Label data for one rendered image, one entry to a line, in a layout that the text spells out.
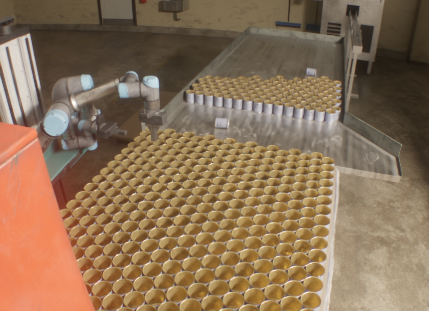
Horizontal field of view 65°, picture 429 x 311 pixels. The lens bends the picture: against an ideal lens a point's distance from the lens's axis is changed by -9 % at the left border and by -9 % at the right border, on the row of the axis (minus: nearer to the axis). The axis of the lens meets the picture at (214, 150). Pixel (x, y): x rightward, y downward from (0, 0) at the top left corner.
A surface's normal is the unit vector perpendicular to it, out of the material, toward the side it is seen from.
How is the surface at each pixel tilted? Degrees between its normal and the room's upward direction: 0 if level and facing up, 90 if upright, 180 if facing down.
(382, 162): 0
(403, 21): 90
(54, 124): 85
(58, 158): 0
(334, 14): 90
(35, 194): 90
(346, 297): 0
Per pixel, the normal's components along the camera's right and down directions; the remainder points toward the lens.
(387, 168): 0.00, -0.85
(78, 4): -0.31, 0.51
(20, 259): 0.95, 0.16
